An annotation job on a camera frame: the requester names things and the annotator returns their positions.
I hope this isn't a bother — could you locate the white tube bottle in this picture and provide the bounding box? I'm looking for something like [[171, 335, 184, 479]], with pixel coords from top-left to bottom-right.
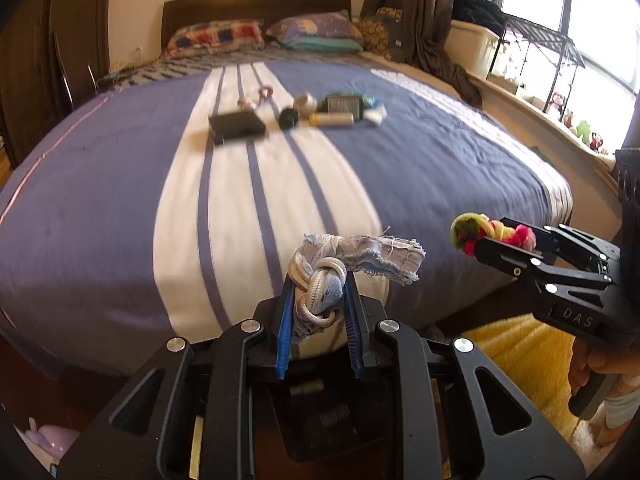
[[308, 112, 354, 127]]

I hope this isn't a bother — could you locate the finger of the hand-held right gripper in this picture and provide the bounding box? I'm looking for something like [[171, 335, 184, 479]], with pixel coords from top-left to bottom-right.
[[474, 236, 614, 307], [499, 217, 622, 275]]

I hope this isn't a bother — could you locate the black box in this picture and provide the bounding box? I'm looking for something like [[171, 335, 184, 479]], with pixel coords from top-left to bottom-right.
[[208, 111, 268, 145]]

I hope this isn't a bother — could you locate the dark brown curtain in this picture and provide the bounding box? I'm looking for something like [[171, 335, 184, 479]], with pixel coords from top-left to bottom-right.
[[360, 0, 483, 108]]

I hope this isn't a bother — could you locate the purple printed pillow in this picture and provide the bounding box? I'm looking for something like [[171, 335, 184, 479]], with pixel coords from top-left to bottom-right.
[[266, 10, 363, 46]]

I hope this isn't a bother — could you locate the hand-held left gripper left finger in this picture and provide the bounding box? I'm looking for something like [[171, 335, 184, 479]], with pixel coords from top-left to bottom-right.
[[55, 275, 301, 480]]

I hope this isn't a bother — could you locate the white knotted rope denim toy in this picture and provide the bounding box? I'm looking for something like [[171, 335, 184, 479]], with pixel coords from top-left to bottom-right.
[[288, 232, 426, 346]]

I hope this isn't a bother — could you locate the yellow fluffy blanket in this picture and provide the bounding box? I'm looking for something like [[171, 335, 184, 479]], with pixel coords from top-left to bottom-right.
[[460, 315, 591, 461]]

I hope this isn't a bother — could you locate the black metal rack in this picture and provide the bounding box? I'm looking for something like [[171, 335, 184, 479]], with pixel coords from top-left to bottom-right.
[[487, 12, 586, 116]]

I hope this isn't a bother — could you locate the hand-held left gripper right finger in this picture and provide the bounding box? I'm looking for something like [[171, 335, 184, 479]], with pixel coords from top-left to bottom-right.
[[342, 275, 586, 480]]

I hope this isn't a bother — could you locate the dark wooden wardrobe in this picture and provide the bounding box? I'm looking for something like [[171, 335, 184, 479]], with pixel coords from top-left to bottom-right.
[[0, 0, 112, 166]]

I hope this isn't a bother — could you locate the teal snack packet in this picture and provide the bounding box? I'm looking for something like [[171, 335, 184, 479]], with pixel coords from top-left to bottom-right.
[[325, 91, 376, 113]]

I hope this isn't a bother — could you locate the lilac plastic object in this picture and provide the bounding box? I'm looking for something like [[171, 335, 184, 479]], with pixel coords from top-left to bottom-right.
[[15, 416, 81, 461]]

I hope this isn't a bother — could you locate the person's right hand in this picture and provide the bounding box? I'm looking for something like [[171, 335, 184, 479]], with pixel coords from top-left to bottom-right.
[[569, 337, 640, 398]]

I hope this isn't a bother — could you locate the teal pillow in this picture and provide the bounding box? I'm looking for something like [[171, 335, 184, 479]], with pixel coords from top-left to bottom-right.
[[285, 35, 363, 54]]

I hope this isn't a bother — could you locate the dark wooden headboard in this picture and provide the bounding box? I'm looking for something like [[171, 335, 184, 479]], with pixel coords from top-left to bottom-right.
[[162, 0, 352, 56]]

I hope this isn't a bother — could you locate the grey zigzag bed sheet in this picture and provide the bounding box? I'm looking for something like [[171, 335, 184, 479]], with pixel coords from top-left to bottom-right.
[[97, 49, 381, 93]]

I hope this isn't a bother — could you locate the pink brown ribbon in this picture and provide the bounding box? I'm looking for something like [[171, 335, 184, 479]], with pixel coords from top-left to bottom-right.
[[239, 87, 275, 111]]

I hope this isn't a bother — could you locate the multicoloured rope toy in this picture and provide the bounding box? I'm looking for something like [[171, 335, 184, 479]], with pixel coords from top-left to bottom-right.
[[450, 212, 537, 258]]

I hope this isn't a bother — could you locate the black jacket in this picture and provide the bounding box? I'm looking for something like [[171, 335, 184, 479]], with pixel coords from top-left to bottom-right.
[[452, 0, 508, 36]]

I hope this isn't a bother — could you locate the brown patterned cushion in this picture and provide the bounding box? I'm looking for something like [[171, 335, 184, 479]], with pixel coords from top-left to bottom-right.
[[352, 7, 403, 58]]

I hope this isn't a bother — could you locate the blue white striped bedspread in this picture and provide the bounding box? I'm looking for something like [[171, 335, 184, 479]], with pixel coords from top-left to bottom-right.
[[0, 57, 573, 376]]

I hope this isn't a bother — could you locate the white storage box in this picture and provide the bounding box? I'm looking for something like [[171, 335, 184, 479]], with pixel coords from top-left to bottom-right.
[[445, 20, 501, 81]]

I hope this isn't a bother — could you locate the plaid pillow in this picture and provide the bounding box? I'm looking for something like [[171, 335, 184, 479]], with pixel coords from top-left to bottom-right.
[[165, 20, 266, 58]]

